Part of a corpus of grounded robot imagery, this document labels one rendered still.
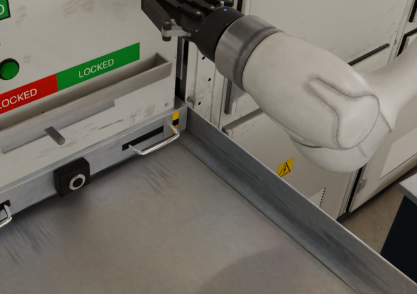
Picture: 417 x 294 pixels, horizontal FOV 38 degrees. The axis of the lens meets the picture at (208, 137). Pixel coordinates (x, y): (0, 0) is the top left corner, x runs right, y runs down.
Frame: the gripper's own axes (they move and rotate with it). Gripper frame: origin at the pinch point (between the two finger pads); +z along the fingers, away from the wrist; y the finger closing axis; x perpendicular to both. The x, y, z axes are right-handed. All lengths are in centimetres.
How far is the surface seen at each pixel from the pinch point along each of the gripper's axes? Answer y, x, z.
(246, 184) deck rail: 12.7, -38.0, -15.6
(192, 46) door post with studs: 14.5, -18.5, 4.2
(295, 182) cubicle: 55, -77, 2
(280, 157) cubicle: 46, -63, 2
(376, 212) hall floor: 110, -123, -1
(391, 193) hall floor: 123, -123, 1
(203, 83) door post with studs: 17.9, -28.2, 3.8
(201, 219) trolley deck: 0.5, -38.4, -17.0
